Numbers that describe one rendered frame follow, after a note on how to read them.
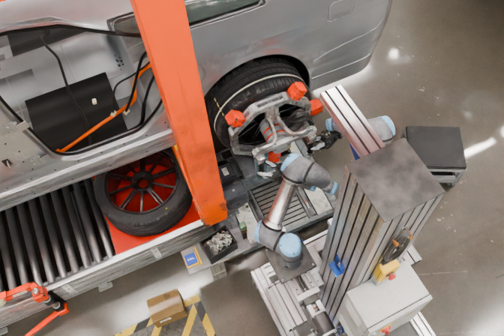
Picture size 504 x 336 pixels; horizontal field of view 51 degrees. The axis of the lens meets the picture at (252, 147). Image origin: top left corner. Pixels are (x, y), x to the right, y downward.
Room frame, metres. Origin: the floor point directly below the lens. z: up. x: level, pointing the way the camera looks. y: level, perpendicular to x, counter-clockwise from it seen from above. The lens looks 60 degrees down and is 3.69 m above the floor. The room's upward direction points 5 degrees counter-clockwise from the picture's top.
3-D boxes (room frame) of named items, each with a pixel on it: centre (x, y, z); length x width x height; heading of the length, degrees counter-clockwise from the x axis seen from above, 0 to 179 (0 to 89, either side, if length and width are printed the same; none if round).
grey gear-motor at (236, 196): (1.70, 0.20, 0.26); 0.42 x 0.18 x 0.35; 20
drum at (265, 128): (1.72, -0.15, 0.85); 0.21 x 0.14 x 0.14; 20
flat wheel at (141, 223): (1.66, 0.77, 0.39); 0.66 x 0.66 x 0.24
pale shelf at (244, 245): (1.14, 0.28, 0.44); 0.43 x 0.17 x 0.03; 110
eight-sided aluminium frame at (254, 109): (1.79, -0.13, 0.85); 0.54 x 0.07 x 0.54; 110
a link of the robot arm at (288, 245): (0.93, -0.16, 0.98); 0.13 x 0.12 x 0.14; 55
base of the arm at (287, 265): (0.93, -0.16, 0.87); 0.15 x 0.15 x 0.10
